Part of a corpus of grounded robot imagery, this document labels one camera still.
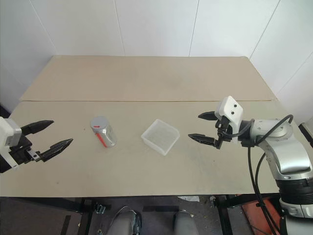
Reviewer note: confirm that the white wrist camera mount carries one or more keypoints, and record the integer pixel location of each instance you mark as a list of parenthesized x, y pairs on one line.
[(231, 107), (7, 129)]

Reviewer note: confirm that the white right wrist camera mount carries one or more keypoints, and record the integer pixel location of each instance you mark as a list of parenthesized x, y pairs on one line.
[(231, 107)]

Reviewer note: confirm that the small metal caster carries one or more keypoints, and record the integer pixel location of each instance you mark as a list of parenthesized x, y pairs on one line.
[(99, 208)]

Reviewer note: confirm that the white paper scrap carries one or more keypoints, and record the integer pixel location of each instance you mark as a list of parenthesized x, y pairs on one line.
[(188, 198)]

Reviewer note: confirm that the grey bottle cap red mark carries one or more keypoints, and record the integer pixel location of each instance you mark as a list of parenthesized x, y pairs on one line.
[(99, 122)]

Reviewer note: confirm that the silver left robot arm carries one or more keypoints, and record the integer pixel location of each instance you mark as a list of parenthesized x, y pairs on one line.
[(3, 164)]

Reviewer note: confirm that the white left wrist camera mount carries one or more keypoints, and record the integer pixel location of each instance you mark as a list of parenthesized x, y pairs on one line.
[(7, 129)]

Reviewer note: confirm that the translucent square plastic container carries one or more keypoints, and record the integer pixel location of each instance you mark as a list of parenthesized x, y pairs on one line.
[(160, 135)]

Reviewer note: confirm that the black table frame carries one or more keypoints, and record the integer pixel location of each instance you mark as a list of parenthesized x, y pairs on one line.
[(227, 215)]

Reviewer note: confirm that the silver red can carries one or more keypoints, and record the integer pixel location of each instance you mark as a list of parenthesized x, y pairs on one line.
[(107, 137)]

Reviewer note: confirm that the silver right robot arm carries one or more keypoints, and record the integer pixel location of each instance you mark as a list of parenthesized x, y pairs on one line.
[(288, 156)]

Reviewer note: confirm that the orange floor object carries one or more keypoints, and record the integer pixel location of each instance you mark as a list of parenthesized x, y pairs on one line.
[(261, 213)]

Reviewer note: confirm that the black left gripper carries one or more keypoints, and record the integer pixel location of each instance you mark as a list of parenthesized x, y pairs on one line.
[(23, 153)]

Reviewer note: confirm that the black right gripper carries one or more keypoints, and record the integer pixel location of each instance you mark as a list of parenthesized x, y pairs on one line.
[(226, 133)]

